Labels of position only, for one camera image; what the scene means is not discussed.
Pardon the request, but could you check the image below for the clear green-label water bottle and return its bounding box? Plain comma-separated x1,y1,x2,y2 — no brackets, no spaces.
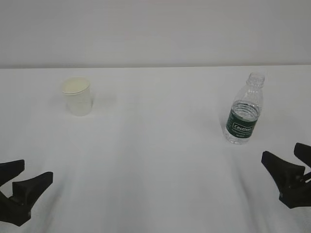
224,72,265,145

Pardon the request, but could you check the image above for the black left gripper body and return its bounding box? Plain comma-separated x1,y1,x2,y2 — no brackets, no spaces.
0,192,31,227

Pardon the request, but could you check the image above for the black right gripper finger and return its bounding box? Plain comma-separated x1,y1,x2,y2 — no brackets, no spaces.
294,143,311,167
261,151,305,192

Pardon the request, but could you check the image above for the white paper cup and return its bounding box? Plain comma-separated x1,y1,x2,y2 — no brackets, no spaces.
62,77,92,117

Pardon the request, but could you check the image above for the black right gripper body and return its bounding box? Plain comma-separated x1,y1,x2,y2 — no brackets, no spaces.
279,170,311,208

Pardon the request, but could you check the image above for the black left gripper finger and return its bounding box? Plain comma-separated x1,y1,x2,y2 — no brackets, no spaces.
0,159,25,186
12,171,53,206

